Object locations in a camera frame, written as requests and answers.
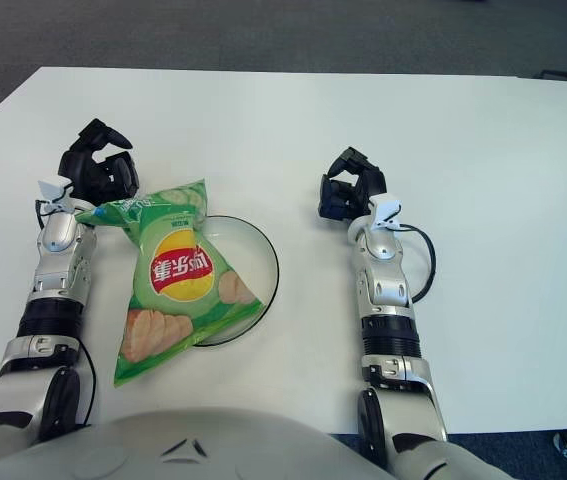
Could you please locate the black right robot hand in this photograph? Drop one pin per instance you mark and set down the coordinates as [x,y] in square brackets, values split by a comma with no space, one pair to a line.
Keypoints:
[373,182]

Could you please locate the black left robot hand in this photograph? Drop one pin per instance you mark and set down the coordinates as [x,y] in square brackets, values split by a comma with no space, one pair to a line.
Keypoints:
[88,175]

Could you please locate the green potato chips bag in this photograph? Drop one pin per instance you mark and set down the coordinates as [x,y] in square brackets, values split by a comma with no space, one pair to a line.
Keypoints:
[178,270]

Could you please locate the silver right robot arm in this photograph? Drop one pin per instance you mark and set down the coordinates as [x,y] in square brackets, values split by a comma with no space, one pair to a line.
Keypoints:
[385,290]

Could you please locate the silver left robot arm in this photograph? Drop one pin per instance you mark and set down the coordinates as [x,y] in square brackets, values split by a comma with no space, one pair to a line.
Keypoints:
[58,280]

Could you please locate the white plate black rim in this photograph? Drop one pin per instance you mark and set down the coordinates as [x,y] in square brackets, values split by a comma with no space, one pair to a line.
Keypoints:
[243,260]

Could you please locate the grey robot torso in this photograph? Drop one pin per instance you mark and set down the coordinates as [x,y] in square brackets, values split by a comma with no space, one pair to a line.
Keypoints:
[188,445]

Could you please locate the grey caster wheel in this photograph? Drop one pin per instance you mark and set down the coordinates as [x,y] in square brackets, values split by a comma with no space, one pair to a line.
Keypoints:
[563,445]

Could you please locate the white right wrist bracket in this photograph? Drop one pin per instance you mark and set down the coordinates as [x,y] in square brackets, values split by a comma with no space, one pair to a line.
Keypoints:
[385,210]

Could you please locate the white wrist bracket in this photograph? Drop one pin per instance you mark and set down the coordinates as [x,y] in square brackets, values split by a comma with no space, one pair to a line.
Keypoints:
[53,189]
[385,210]

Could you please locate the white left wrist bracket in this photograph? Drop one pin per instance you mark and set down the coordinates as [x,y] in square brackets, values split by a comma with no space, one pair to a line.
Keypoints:
[53,189]

